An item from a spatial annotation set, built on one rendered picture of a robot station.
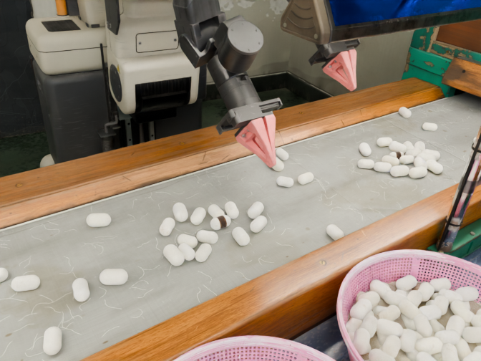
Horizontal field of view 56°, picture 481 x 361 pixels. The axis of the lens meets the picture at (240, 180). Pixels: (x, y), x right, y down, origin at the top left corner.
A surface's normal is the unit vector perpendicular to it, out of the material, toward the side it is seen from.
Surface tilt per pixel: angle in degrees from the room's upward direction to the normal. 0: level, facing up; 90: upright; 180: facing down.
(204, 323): 0
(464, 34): 90
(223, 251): 0
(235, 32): 40
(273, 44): 91
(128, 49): 98
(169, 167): 45
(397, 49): 90
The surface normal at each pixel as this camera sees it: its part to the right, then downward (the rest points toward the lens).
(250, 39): 0.30, -0.32
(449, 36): -0.82, 0.26
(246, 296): 0.05, -0.84
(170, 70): 0.49, 0.60
